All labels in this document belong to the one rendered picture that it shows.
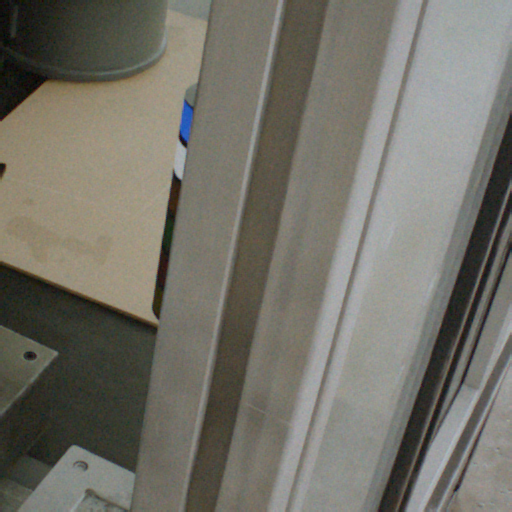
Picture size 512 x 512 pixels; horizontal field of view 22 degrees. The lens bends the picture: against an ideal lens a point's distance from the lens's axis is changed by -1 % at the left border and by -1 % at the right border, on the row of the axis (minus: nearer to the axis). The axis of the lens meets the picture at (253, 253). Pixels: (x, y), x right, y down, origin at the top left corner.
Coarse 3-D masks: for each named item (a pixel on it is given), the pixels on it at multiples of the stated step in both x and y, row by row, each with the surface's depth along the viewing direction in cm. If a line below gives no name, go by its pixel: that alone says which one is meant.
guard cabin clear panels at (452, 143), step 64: (448, 0) 44; (448, 64) 49; (448, 128) 56; (448, 192) 64; (384, 256) 53; (448, 256) 74; (384, 320) 60; (384, 384) 70; (320, 448) 57; (384, 448) 83
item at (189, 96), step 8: (192, 88) 91; (184, 96) 90; (192, 96) 90; (184, 104) 90; (192, 104) 89; (184, 112) 90; (192, 112) 89; (184, 120) 90; (184, 128) 90; (184, 136) 91
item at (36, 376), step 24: (0, 336) 113; (0, 360) 111; (24, 360) 111; (48, 360) 112; (0, 384) 109; (24, 384) 109; (48, 384) 114; (0, 408) 107; (24, 408) 111; (48, 408) 116; (0, 432) 108; (24, 432) 113; (0, 456) 110; (24, 456) 116; (0, 480) 112; (24, 480) 113; (0, 504) 110
